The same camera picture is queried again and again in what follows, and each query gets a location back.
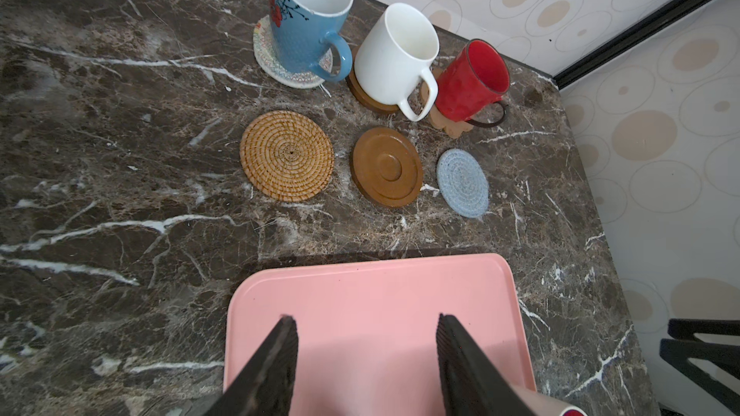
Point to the right black frame post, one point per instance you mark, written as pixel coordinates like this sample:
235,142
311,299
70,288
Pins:
654,23

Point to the grey woven round coaster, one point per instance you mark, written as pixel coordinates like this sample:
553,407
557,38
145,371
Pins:
463,183

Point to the pink rectangular tray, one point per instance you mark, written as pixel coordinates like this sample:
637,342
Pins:
367,330

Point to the brown paw shaped coaster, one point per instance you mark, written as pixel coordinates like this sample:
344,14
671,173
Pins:
452,129

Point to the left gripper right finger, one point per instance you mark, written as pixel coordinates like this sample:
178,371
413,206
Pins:
470,383

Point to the blue floral mug white inside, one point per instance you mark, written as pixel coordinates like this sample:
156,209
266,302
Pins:
322,20

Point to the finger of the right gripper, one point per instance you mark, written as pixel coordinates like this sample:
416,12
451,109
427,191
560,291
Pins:
684,345

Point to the white mug red inside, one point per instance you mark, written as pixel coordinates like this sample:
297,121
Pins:
544,405

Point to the brown wooden coaster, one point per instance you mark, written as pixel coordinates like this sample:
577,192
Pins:
386,167
367,101

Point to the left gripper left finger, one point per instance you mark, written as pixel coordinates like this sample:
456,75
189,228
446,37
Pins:
266,383

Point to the woven rattan round coaster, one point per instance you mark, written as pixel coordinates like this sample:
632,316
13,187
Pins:
287,156

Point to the dark red mug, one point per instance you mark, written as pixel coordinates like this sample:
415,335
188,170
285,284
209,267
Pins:
477,78

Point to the multicolour woven round coaster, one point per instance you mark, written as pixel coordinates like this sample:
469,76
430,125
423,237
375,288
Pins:
266,52

